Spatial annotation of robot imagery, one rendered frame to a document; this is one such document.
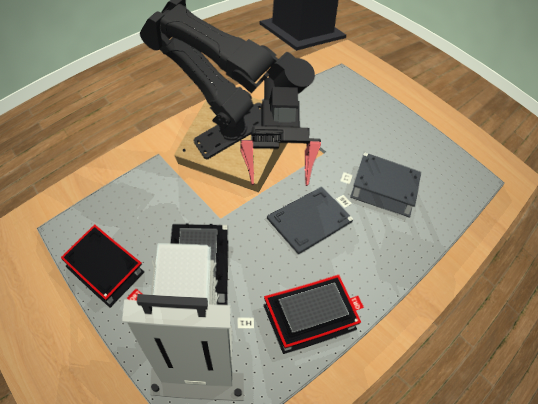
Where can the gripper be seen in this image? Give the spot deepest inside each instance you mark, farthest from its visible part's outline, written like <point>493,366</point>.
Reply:
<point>267,137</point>

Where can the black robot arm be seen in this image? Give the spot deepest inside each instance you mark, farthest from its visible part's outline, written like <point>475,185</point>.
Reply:
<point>243,61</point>

